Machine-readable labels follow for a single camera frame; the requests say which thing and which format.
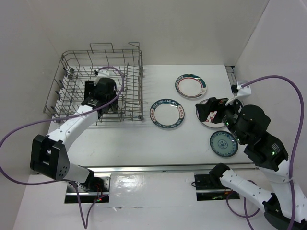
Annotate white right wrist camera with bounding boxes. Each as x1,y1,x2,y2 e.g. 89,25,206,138
225,81,251,105

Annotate white plate red characters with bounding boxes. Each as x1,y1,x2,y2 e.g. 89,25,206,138
196,99,225,129

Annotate blue white patterned plate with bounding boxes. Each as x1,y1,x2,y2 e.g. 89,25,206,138
209,131,238,158

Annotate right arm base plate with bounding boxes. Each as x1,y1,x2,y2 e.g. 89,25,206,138
191,174,240,201

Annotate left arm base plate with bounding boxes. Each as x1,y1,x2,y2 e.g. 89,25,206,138
64,174,111,204

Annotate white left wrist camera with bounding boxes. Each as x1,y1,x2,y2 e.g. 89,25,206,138
93,69,110,86

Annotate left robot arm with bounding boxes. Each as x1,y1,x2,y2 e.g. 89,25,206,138
30,77,118,191

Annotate silver aluminium side rail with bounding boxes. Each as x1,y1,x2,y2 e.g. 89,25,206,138
225,66,237,85

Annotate white plate teal red rim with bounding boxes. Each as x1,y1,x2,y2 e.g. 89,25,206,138
175,74,207,99

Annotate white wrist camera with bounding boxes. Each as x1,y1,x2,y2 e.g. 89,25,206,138
225,81,251,105
93,69,110,86

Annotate grey wire dish rack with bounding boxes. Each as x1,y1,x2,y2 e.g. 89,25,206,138
43,42,144,122

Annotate silver aluminium front rail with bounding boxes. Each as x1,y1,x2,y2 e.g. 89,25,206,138
37,162,259,175

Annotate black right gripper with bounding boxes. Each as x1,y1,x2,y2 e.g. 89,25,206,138
194,93,246,143

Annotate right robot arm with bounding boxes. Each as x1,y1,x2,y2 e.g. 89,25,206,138
196,97,307,230

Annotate white plate teal lettered rim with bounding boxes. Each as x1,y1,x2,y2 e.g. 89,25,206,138
149,98,185,130

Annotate black round plate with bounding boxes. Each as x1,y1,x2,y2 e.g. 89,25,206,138
109,100,119,114

